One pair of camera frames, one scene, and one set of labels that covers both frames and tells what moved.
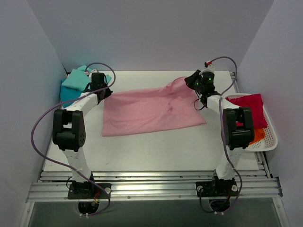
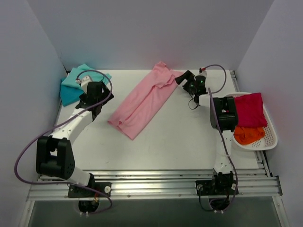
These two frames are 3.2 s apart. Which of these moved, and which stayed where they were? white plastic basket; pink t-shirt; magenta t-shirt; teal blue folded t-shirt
Moved: pink t-shirt
Stayed: magenta t-shirt; white plastic basket; teal blue folded t-shirt
